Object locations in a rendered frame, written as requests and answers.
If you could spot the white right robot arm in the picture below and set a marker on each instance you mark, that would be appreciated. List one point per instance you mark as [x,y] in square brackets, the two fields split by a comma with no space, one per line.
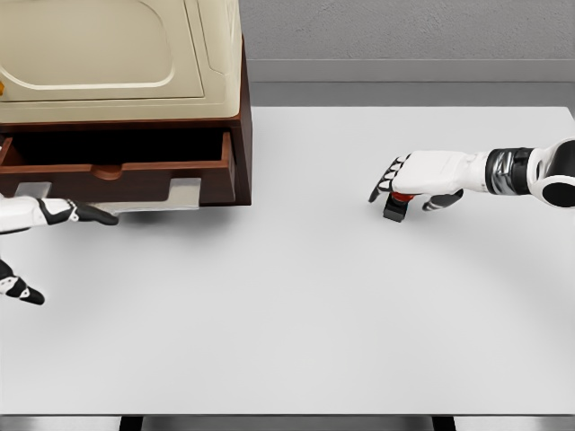
[530,170]

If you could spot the cream and brown cabinet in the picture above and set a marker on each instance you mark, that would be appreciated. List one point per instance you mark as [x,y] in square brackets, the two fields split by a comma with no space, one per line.
[112,54]

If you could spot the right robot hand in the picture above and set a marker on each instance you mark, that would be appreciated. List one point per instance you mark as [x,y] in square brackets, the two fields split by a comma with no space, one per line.
[431,173]

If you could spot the black switch with red button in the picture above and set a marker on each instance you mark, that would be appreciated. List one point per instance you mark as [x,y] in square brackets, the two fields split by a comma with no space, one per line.
[395,211]

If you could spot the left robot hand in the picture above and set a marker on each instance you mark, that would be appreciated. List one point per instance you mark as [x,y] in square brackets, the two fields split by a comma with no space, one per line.
[58,211]

